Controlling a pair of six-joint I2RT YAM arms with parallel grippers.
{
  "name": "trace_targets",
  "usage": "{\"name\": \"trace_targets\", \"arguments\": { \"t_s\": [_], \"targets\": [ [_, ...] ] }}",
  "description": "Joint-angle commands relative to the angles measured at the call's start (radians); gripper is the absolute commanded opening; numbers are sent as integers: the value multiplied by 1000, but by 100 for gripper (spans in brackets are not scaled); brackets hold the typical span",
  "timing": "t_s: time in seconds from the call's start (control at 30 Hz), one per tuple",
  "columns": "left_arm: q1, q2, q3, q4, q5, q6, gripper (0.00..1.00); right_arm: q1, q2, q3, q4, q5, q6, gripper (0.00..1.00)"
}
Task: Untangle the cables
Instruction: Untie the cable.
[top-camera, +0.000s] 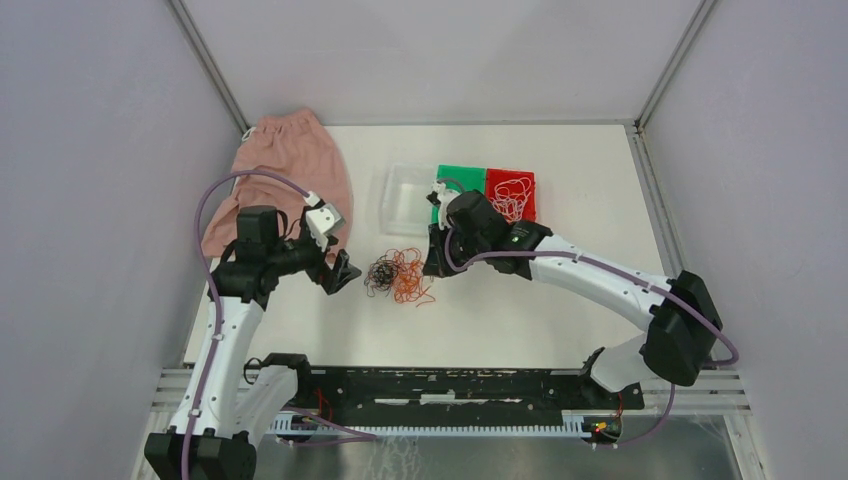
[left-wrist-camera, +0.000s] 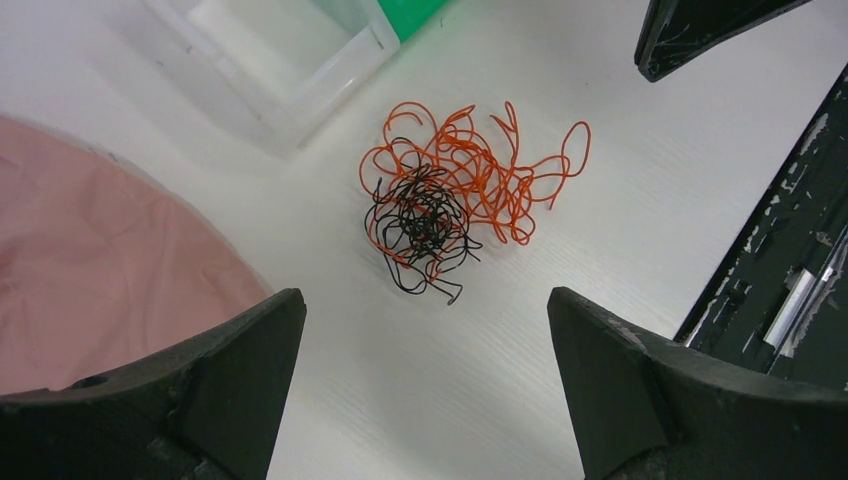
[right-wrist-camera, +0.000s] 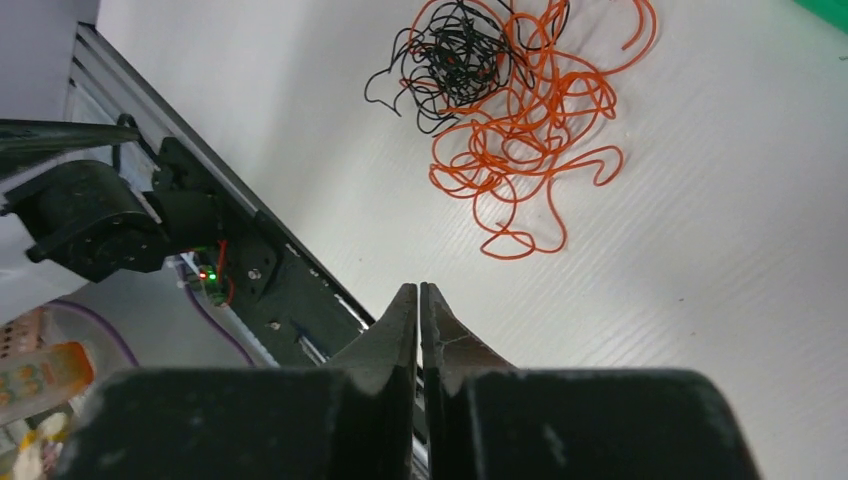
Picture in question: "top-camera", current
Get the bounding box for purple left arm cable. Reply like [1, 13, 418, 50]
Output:
[180, 169, 323, 480]

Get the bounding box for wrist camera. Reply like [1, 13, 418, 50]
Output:
[426, 177, 466, 208]
[305, 203, 346, 252]

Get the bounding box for red plastic bin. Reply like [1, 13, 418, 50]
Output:
[484, 168, 537, 222]

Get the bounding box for pink cloth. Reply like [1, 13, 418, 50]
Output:
[200, 107, 354, 260]

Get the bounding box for green plastic bin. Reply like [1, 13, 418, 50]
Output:
[432, 164, 486, 229]

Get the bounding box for black cable tangle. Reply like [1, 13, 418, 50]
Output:
[362, 258, 403, 296]

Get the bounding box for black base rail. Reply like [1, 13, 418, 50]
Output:
[290, 366, 645, 427]

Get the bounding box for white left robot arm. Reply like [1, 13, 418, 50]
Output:
[144, 201, 361, 479]

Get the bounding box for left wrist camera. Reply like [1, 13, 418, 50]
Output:
[305, 203, 346, 252]

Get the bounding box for white cables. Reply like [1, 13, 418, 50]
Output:
[491, 175, 535, 223]

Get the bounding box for orange cable tangle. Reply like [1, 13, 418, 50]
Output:
[387, 247, 439, 309]

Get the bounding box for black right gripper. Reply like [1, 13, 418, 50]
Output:
[422, 219, 488, 278]

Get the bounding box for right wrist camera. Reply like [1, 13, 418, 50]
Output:
[426, 177, 466, 208]

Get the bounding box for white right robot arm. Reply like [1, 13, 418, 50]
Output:
[423, 183, 723, 408]

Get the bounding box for clear plastic bin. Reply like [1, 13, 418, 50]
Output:
[379, 163, 437, 237]

